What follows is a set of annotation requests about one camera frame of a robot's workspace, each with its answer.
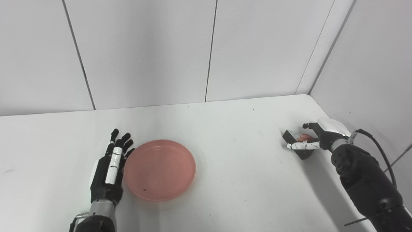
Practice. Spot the pink round plate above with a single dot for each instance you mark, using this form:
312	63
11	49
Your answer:
159	169

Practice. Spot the chocolate cake slice with fruit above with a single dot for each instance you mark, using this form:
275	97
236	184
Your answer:
297	137

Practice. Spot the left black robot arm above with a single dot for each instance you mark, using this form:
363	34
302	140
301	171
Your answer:
96	217

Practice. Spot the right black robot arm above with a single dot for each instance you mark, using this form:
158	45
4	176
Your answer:
367	180

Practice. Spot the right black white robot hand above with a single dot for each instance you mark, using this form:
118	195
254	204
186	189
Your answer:
330	133

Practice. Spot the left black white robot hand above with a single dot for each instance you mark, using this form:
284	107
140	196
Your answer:
107	177

